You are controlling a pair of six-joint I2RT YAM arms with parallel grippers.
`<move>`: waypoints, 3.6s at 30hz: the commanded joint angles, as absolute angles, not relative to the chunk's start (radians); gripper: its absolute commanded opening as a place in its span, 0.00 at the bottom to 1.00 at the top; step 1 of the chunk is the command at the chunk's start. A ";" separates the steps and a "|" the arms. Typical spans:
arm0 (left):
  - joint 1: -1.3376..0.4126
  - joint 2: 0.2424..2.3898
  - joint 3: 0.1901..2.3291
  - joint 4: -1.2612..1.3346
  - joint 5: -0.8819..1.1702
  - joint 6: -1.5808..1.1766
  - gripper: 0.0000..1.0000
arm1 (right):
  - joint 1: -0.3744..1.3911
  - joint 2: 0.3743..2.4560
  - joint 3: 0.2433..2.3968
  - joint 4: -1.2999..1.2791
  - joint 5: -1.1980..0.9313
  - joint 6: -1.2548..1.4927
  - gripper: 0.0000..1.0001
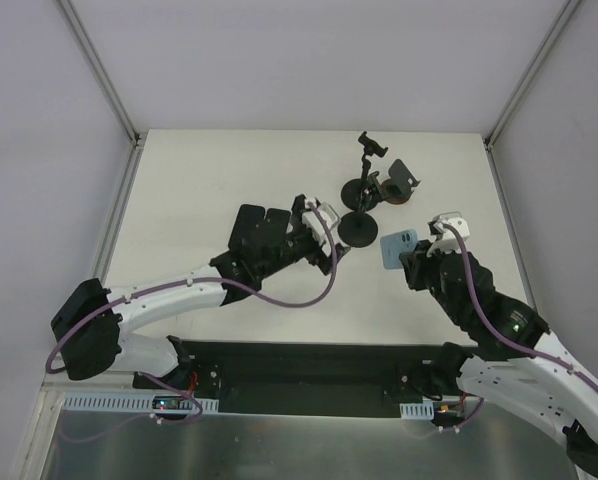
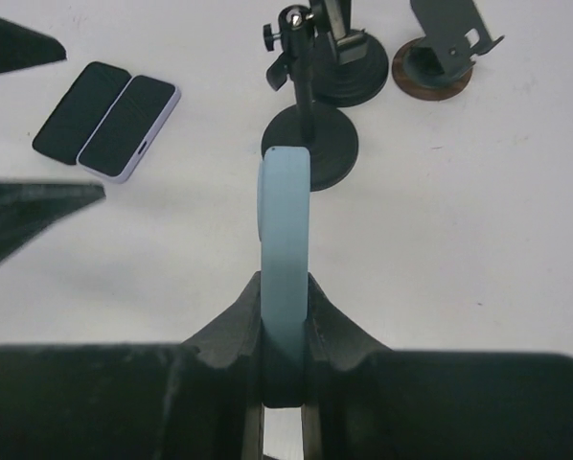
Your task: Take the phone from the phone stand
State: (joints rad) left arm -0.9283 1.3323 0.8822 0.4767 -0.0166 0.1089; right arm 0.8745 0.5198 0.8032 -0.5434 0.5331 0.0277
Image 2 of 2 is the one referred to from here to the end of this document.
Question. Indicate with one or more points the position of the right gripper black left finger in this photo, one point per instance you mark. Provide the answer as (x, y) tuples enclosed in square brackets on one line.
[(195, 399)]

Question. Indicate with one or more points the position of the black round-base phone stand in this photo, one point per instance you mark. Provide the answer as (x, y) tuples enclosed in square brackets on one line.
[(349, 66)]

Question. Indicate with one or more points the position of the lavender case smartphone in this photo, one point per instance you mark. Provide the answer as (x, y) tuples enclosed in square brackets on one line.
[(124, 134)]

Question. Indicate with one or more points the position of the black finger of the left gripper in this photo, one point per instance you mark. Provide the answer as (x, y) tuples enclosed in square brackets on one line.
[(28, 208), (22, 48)]

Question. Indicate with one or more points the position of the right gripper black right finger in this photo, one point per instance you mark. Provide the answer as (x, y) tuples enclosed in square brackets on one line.
[(367, 401)]

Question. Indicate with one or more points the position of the light blue case smartphone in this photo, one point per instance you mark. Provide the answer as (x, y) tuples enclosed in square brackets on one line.
[(283, 227)]

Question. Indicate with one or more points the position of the brown-base black phone stand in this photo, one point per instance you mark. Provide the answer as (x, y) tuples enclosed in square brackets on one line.
[(438, 65)]

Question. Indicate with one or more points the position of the black smartphone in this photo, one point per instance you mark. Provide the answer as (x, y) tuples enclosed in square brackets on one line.
[(79, 111)]

